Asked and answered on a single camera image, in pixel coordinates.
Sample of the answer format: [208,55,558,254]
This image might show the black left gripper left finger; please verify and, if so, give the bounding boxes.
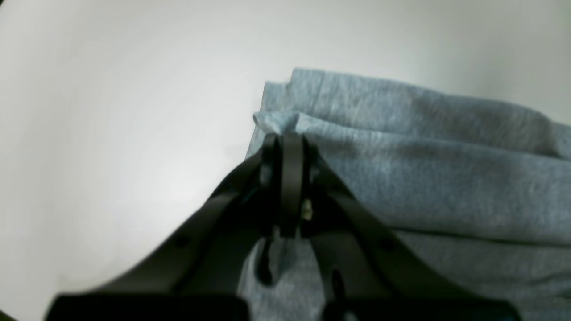
[46,134,279,321]

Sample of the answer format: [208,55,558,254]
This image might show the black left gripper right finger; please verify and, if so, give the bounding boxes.
[281,133,521,321]

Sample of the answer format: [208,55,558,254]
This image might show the grey T-shirt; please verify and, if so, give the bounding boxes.
[247,69,571,321]

